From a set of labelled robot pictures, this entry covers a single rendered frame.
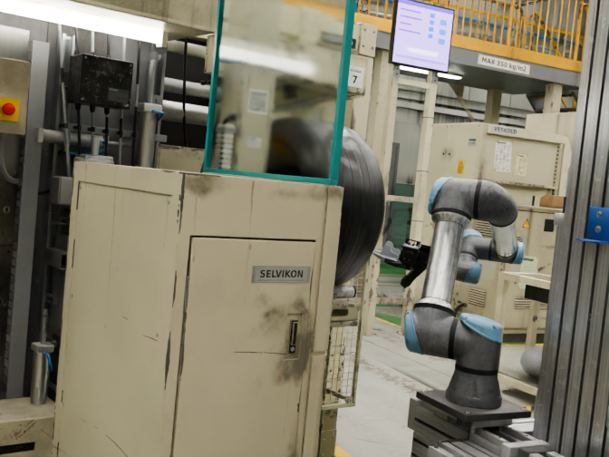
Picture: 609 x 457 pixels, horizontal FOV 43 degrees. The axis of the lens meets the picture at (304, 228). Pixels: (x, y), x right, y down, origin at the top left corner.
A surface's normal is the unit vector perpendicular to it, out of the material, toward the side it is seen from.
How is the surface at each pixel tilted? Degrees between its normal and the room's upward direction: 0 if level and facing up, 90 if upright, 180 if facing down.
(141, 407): 90
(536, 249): 90
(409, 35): 90
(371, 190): 77
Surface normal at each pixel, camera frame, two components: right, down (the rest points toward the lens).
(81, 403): -0.79, -0.04
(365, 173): 0.59, -0.31
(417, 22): 0.46, 0.10
